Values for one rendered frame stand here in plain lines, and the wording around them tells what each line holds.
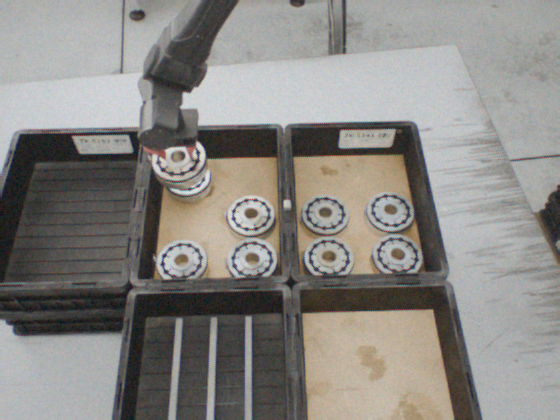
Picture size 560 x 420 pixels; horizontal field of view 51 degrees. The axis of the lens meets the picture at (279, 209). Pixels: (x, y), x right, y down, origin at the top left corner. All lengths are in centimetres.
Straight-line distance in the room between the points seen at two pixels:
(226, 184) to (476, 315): 63
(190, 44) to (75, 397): 77
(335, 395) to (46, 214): 74
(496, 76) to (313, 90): 142
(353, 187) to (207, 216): 34
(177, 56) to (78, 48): 223
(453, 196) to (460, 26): 177
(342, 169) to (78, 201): 61
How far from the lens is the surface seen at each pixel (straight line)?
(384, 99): 172
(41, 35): 324
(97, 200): 137
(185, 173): 110
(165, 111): 91
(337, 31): 197
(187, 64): 92
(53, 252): 132
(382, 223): 125
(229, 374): 113
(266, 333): 115
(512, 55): 312
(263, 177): 135
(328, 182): 134
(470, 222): 150
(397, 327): 118
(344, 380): 113
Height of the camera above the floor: 190
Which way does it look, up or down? 56 degrees down
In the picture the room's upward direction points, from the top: straight up
